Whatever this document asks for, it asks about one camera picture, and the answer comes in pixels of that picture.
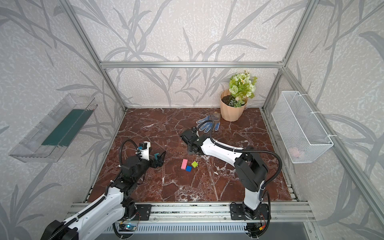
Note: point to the blue dotted work glove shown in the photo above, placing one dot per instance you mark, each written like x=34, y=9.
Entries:
x=205, y=124

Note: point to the grey slotted scoop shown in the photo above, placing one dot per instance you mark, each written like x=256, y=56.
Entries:
x=216, y=118

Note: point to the pink block lower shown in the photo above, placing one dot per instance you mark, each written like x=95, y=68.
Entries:
x=184, y=164

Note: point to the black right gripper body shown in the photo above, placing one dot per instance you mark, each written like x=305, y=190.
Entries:
x=191, y=139

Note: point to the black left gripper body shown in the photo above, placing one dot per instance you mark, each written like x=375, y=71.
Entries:
x=154, y=159

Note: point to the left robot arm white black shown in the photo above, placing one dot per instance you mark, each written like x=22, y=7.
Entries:
x=114, y=205

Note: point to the green artificial plant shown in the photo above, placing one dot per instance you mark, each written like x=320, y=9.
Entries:
x=241, y=87

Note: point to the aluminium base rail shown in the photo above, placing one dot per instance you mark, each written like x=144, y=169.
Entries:
x=219, y=212

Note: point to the clear plastic tray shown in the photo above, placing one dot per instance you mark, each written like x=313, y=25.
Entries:
x=48, y=140

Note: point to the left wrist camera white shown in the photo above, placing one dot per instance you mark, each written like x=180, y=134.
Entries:
x=144, y=150

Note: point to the beige flower pot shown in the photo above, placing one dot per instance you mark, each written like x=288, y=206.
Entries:
x=228, y=113

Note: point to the green circuit board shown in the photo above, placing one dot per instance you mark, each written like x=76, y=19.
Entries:
x=127, y=227

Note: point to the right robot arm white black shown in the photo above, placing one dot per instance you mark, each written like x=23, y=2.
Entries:
x=252, y=171

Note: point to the white wire basket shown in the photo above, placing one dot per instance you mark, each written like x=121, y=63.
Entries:
x=303, y=135

